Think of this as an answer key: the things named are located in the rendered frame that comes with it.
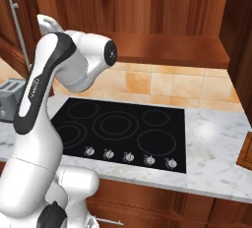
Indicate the wooden base cabinet door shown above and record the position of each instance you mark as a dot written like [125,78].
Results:
[220,214]

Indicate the grey toaster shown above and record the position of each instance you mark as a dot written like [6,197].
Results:
[10,99]

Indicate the wooden drawer front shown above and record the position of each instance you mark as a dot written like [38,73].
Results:
[138,205]

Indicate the wooden range hood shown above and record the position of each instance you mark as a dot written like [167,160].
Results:
[157,19]

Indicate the black hob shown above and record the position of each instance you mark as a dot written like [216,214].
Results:
[124,130]

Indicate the brown wooden board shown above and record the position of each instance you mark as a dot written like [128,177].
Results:
[246,151]

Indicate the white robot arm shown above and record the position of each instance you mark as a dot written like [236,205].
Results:
[39,159]

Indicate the tall wooden cabinet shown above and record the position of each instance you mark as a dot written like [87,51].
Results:
[241,55]

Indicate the white hob knob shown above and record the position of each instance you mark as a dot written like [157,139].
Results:
[150,160]
[89,151]
[171,163]
[109,154]
[128,157]

